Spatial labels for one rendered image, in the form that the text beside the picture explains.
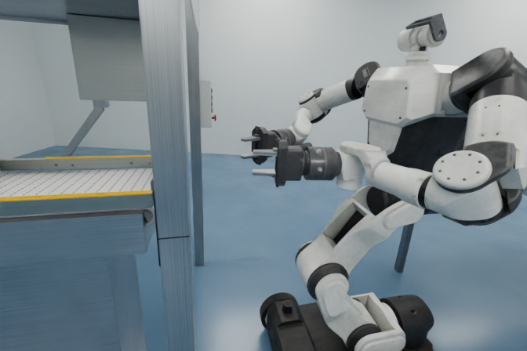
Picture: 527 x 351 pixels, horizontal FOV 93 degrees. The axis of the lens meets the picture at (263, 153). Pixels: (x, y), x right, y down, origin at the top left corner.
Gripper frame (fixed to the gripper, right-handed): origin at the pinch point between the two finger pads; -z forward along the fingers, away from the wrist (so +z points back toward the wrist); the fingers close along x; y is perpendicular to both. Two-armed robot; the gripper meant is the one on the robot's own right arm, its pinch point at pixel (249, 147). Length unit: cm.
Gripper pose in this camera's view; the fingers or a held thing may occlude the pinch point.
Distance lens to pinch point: 78.9
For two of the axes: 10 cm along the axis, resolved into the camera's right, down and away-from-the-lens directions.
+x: -0.4, 9.6, 2.8
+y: -6.9, -2.3, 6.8
